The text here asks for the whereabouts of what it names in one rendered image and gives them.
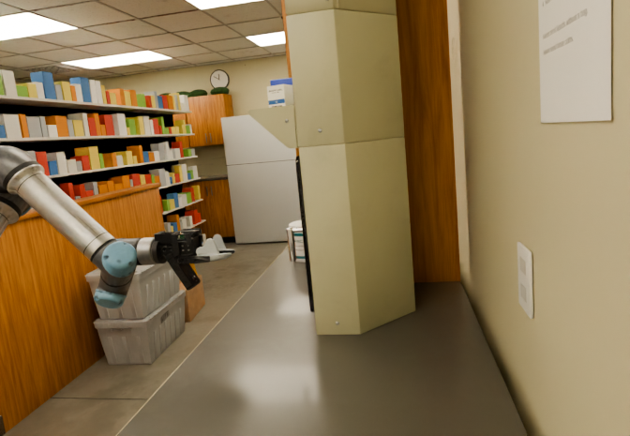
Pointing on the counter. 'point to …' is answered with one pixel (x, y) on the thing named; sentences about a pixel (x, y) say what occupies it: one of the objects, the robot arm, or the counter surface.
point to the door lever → (292, 242)
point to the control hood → (278, 123)
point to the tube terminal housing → (352, 167)
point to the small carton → (280, 96)
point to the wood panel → (424, 117)
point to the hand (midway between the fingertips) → (229, 255)
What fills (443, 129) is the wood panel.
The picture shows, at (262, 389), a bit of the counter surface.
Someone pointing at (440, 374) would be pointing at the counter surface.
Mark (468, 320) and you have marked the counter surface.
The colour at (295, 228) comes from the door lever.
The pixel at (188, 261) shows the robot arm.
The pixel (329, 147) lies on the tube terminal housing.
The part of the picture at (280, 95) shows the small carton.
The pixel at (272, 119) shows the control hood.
